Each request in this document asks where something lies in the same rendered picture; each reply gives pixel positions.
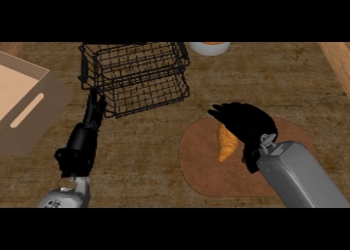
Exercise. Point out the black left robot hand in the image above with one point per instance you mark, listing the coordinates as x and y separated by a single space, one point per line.
80 143

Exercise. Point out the white cup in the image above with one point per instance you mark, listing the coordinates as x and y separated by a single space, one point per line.
209 48

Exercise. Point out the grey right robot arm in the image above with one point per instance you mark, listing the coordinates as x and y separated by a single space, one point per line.
301 175

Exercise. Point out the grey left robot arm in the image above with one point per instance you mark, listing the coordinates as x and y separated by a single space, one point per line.
67 194

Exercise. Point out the brown oval cutting board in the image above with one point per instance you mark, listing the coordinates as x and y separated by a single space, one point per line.
216 175

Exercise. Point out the golden croissant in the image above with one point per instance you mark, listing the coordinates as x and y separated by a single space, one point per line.
227 145

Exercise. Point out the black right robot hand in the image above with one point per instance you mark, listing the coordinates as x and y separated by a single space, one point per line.
248 125

